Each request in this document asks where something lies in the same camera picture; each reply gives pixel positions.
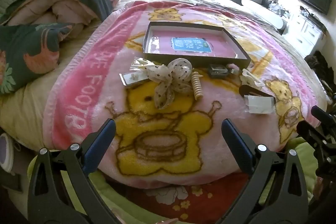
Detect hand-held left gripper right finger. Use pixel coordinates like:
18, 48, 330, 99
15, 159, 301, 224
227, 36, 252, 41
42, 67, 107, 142
215, 119, 309, 224

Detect white drawer cabinet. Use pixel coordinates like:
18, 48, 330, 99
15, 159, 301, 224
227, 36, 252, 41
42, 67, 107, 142
285, 10, 327, 58

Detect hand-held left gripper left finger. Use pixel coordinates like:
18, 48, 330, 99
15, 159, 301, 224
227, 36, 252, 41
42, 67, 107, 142
28, 118, 116, 224

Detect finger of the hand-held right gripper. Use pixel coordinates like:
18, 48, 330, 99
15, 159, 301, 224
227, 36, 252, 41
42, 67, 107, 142
297, 120, 336, 161
312, 105, 336, 130

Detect white bed footboard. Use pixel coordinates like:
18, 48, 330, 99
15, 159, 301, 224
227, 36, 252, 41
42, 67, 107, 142
227, 0, 288, 35

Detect beige spiral hair clip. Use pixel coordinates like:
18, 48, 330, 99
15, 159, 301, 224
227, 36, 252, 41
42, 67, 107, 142
191, 70, 204, 101

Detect polka dot ribbon hair bow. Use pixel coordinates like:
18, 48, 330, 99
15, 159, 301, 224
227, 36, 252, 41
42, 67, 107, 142
144, 58, 193, 110

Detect bed with beige sheet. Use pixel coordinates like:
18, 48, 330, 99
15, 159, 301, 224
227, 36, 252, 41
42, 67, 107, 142
0, 0, 327, 153

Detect pink printed bear blanket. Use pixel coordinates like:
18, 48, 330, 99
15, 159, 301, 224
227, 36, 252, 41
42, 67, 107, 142
43, 0, 327, 189

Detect white claw hair clip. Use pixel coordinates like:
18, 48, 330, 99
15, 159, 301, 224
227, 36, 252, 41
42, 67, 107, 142
240, 68, 265, 89

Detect green and red floral cloth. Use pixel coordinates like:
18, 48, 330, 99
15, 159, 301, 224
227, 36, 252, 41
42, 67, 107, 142
26, 139, 319, 224

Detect shallow cardboard box with pink bottom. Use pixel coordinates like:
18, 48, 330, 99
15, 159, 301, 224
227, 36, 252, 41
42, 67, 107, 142
142, 21, 252, 68

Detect dark floral quilt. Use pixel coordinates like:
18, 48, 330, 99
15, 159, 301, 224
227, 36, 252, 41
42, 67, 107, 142
0, 0, 125, 94

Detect clear bag with pearl accessory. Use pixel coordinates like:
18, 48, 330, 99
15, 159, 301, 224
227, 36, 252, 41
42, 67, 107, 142
130, 57, 159, 71

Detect black hair clip with white card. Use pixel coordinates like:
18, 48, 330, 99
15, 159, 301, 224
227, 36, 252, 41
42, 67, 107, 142
239, 85, 277, 115

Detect earrings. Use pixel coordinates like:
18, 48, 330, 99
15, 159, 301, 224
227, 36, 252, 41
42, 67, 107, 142
119, 72, 148, 87

